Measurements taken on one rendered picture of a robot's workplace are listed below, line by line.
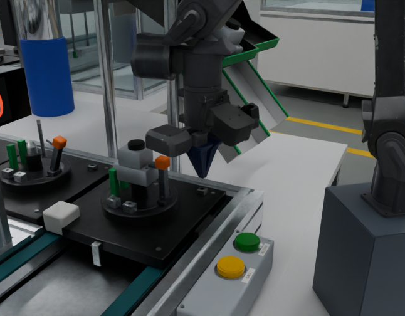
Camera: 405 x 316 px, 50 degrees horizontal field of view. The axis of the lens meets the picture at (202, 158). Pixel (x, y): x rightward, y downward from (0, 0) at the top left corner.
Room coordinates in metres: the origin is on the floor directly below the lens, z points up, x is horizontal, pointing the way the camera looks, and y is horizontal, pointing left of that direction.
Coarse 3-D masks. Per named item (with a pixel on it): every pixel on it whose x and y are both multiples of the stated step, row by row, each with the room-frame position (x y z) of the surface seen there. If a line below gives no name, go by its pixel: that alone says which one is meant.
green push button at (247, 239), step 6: (240, 234) 0.60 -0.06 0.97; (246, 234) 0.60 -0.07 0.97; (252, 234) 0.60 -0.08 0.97; (240, 240) 0.58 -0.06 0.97; (246, 240) 0.58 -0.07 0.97; (252, 240) 0.58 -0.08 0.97; (258, 240) 0.58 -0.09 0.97; (240, 246) 0.57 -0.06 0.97; (246, 246) 0.57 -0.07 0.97; (252, 246) 0.57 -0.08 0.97; (258, 246) 0.57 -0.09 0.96
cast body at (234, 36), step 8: (224, 24) 0.88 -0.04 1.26; (232, 24) 0.87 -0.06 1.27; (240, 24) 0.89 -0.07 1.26; (216, 32) 0.89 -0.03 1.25; (224, 32) 0.87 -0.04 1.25; (232, 32) 0.87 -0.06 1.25; (240, 32) 0.88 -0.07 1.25; (216, 40) 0.89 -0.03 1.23; (232, 40) 0.88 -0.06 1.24; (240, 40) 0.89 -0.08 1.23; (240, 48) 0.89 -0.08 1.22; (224, 56) 0.87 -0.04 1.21
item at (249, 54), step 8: (128, 0) 0.99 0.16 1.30; (136, 0) 0.97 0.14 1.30; (144, 0) 0.96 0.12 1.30; (152, 0) 0.95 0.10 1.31; (160, 0) 0.93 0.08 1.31; (144, 8) 0.96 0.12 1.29; (152, 8) 0.95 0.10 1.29; (160, 8) 0.93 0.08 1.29; (152, 16) 0.95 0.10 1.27; (160, 16) 0.93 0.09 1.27; (160, 24) 0.93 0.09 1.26; (192, 40) 0.88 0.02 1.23; (248, 48) 0.95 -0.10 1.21; (256, 48) 0.94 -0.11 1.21; (232, 56) 0.86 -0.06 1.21; (240, 56) 0.89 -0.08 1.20; (248, 56) 0.92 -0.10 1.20; (224, 64) 0.85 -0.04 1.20; (232, 64) 0.88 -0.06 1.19
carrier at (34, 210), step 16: (32, 144) 0.80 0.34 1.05; (16, 160) 0.81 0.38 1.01; (32, 160) 0.79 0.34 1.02; (48, 160) 0.85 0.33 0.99; (64, 160) 0.85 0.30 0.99; (80, 160) 0.89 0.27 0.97; (0, 176) 0.77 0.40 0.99; (16, 176) 0.75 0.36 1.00; (32, 176) 0.77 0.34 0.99; (48, 176) 0.77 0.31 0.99; (64, 176) 0.78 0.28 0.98; (80, 176) 0.81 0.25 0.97; (96, 176) 0.81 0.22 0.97; (16, 192) 0.74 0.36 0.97; (32, 192) 0.74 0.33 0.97; (48, 192) 0.74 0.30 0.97; (64, 192) 0.74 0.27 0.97; (80, 192) 0.75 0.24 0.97; (16, 208) 0.68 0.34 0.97; (32, 208) 0.68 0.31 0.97
